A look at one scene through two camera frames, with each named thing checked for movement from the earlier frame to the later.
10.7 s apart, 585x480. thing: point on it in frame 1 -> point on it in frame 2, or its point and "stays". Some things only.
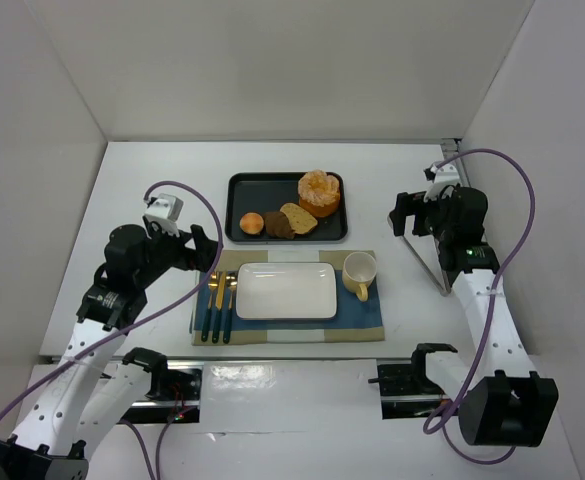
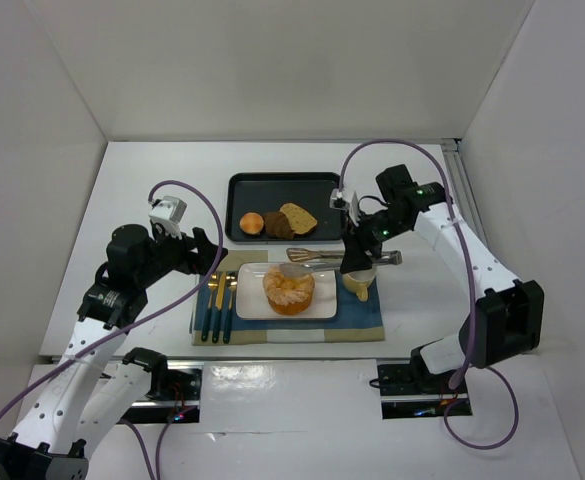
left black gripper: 187,246 stays
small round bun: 251,223 stays
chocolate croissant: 277,224 stays
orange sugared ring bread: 319,193 -> 288,295
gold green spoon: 206,329 stays
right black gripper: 411,215 -> 354,242
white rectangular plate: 286,291 stays
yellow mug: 358,271 stays
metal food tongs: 443,284 -> 301,262
